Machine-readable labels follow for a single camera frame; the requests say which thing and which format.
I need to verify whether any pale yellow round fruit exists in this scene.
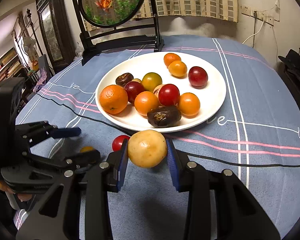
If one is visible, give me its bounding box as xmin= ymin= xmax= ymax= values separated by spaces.
xmin=128 ymin=129 xmax=167 ymax=168

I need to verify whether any wrinkled dark passion fruit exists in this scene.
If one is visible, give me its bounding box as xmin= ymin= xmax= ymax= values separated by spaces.
xmin=147 ymin=106 xmax=181 ymax=128

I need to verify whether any large mandarin orange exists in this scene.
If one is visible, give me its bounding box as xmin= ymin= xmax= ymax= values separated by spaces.
xmin=98 ymin=85 xmax=128 ymax=114

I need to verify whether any dark red plum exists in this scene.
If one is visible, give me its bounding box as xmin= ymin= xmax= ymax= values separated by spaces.
xmin=124 ymin=81 xmax=145 ymax=104

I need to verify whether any red tomato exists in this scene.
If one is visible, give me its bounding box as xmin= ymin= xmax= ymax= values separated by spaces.
xmin=112 ymin=135 xmax=130 ymax=152
xmin=158 ymin=83 xmax=180 ymax=106

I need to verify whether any speckled pale yellow fruit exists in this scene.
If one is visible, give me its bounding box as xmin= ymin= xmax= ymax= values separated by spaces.
xmin=153 ymin=84 xmax=164 ymax=98

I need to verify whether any yellow green fruit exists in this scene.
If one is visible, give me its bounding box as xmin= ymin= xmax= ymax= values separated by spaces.
xmin=141 ymin=72 xmax=162 ymax=92

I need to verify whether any round orange fruit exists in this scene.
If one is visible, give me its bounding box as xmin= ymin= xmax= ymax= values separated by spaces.
xmin=168 ymin=61 xmax=187 ymax=77

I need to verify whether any small tan longan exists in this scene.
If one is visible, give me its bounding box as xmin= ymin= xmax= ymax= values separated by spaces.
xmin=132 ymin=79 xmax=142 ymax=83

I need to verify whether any left hand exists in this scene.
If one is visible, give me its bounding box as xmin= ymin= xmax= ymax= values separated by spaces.
xmin=0 ymin=180 xmax=32 ymax=202

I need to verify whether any small yellow fruit centre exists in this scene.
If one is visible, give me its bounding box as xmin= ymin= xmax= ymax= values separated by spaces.
xmin=80 ymin=146 xmax=95 ymax=153

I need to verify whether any white oval plate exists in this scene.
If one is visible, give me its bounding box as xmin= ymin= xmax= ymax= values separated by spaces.
xmin=95 ymin=52 xmax=226 ymax=133

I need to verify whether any dark framed picture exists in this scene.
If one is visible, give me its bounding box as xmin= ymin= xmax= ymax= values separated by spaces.
xmin=36 ymin=0 xmax=75 ymax=74

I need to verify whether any round fish screen stand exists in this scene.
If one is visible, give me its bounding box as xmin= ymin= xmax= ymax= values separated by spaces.
xmin=72 ymin=0 xmax=164 ymax=64

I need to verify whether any black hat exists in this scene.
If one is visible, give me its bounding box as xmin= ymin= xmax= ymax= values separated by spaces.
xmin=278 ymin=49 xmax=300 ymax=75

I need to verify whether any checked beige curtain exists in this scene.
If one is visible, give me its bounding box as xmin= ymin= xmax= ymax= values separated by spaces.
xmin=73 ymin=0 xmax=240 ymax=32

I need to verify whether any white power cable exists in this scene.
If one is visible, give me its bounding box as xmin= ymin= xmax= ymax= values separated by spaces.
xmin=242 ymin=19 xmax=266 ymax=45

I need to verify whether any wall power strip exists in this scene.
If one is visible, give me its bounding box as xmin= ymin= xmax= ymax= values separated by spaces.
xmin=241 ymin=5 xmax=274 ymax=26

